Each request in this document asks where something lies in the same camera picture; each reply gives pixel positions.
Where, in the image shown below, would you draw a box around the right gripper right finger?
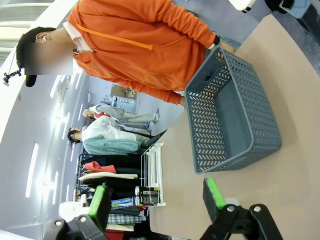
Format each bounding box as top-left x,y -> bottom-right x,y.
199,177 -> 284,240

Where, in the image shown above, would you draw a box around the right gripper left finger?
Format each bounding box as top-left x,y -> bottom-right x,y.
43,183 -> 113,240

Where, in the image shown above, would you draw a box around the black Pepsi can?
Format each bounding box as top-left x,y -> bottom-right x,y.
131,195 -> 161,207
134,186 -> 161,197

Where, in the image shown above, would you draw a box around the grey perforated plastic basket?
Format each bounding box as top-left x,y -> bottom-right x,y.
184,46 -> 283,175

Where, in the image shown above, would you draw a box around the person left forearm orange sleeve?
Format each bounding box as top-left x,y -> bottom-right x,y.
169,0 -> 218,50

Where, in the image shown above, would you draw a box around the person right forearm orange sleeve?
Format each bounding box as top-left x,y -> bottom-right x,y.
134,82 -> 183,106

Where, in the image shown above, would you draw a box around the person left hand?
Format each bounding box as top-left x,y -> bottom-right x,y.
217,42 -> 236,54

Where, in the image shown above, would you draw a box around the blue white package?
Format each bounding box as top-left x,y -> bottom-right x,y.
110,196 -> 136,209

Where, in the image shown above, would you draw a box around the plaid folded cloth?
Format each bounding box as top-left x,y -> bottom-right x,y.
106,212 -> 144,225

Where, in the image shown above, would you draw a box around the red hanging garment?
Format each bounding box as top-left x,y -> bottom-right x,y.
83,160 -> 117,174

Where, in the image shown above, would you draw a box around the black hanging garments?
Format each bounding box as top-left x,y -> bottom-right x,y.
79,152 -> 145,201

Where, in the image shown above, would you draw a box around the teal folded blanket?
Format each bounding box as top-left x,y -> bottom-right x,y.
83,138 -> 142,156

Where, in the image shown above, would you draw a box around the black-haired mannequin in white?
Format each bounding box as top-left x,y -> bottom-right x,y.
66,116 -> 151,151

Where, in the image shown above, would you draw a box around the mannequin in beige clothes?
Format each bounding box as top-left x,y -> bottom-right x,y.
82,103 -> 161,126

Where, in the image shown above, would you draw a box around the white shelf rack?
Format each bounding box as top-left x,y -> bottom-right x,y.
111,95 -> 138,109

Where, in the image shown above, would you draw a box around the brown cardboard box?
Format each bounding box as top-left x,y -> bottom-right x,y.
110,84 -> 139,101

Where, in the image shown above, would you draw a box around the person in orange hoodie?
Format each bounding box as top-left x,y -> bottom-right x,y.
16,0 -> 221,106

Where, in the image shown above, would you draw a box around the black baseball cap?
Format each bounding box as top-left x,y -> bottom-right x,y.
16,26 -> 57,88

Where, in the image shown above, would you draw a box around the white table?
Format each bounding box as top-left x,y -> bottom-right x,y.
231,0 -> 254,14

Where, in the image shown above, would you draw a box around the black head-mounted camera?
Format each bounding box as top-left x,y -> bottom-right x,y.
2,69 -> 22,87

